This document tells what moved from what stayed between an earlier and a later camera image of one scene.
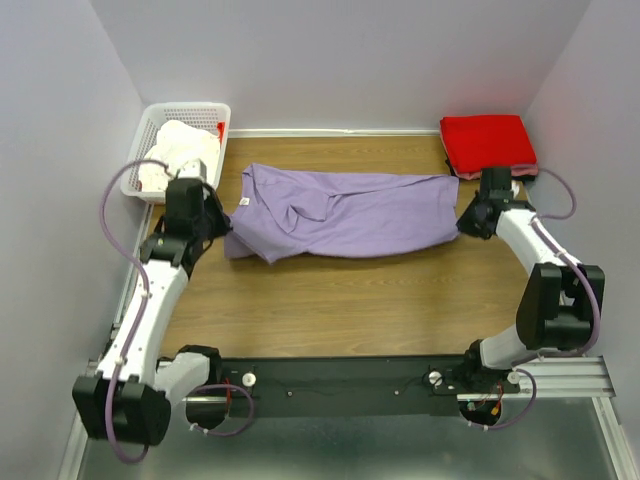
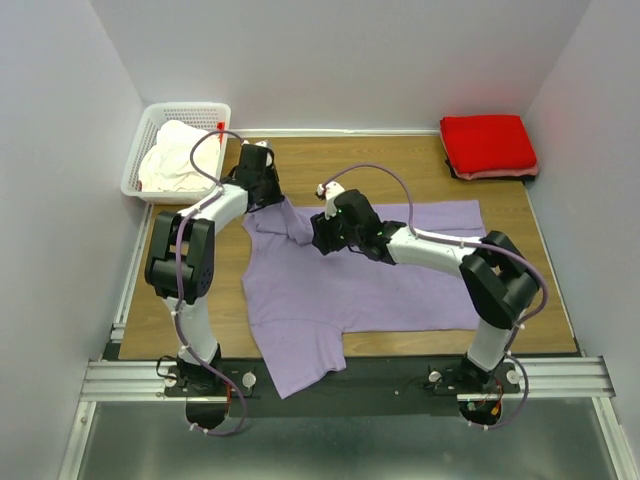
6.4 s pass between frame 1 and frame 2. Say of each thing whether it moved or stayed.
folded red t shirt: stayed
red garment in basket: stayed
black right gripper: moved
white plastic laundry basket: stayed
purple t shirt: moved
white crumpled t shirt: stayed
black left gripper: moved
